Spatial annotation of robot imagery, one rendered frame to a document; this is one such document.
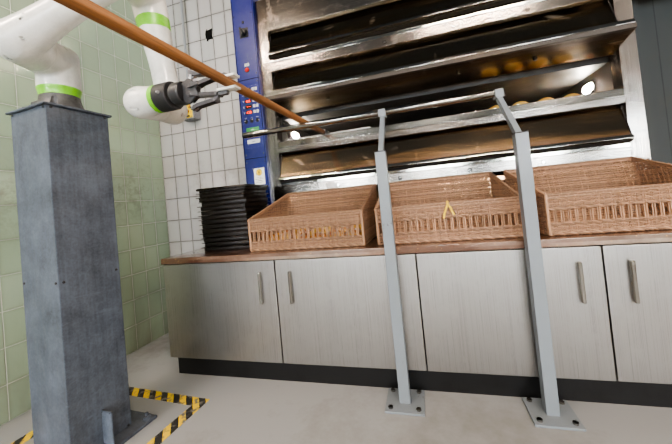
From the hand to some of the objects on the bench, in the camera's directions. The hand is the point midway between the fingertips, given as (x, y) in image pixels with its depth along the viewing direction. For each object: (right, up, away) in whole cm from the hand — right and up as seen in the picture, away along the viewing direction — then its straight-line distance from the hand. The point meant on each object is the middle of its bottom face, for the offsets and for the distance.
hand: (228, 83), depth 96 cm
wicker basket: (+26, -59, +62) cm, 90 cm away
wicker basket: (+84, -53, +46) cm, 109 cm away
